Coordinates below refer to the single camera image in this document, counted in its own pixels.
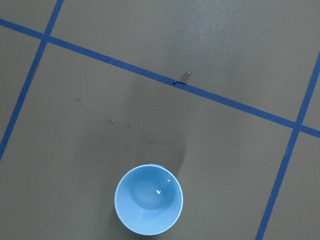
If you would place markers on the light blue plastic cup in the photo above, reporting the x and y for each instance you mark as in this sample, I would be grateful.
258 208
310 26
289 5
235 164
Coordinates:
148 199

